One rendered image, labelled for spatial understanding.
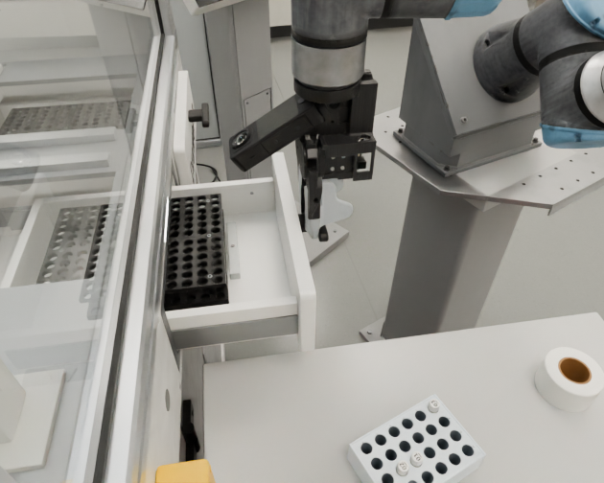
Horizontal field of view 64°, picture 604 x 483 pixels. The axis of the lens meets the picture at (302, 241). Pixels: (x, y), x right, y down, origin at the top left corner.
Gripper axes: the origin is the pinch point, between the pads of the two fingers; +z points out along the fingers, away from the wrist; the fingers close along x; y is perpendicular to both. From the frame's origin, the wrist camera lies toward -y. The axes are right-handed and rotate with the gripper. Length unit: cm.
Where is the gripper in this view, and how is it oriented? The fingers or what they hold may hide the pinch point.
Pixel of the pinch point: (306, 221)
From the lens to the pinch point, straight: 64.4
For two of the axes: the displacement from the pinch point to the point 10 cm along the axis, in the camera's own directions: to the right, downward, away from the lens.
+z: 0.0, 7.3, 6.8
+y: 9.9, -1.1, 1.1
